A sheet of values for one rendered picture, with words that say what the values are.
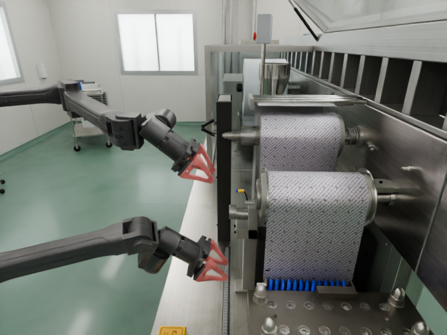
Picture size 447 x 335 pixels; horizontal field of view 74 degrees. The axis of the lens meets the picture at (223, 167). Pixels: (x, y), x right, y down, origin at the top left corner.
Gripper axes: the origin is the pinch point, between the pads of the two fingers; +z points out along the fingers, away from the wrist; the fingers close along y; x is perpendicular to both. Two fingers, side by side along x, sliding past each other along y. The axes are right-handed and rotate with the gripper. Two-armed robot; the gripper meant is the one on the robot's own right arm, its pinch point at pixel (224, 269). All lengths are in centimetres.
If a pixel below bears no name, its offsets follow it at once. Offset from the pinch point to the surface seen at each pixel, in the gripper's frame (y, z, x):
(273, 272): 0.2, 11.2, 6.6
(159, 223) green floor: -182, -2, -122
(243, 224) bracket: -9.5, 0.0, 9.5
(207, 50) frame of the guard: -101, -38, 40
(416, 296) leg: -13, 65, 15
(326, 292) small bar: 6.2, 22.0, 12.5
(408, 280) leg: -13, 58, 19
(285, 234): 0.4, 6.6, 17.7
